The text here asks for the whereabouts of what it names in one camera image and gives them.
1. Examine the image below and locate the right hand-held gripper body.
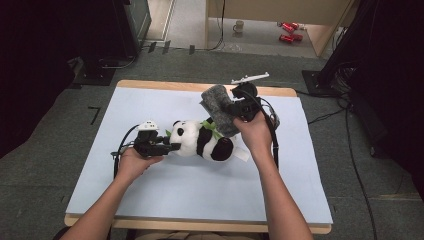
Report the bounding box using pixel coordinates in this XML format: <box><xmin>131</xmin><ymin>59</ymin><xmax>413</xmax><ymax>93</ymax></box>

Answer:
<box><xmin>230</xmin><ymin>72</ymin><xmax>270</xmax><ymax>123</ymax></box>

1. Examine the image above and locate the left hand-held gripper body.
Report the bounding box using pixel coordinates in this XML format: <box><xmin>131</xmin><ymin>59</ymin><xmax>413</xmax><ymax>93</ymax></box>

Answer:
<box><xmin>133</xmin><ymin>120</ymin><xmax>167</xmax><ymax>158</ymax></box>

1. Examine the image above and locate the person's left hand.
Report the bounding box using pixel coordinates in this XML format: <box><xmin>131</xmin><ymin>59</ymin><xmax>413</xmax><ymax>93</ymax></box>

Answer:
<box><xmin>115</xmin><ymin>147</ymin><xmax>165</xmax><ymax>184</ymax></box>

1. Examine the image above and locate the person's right hand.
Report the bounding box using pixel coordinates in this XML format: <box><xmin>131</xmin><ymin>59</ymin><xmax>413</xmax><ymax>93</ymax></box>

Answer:
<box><xmin>233</xmin><ymin>111</ymin><xmax>275</xmax><ymax>162</ymax></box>

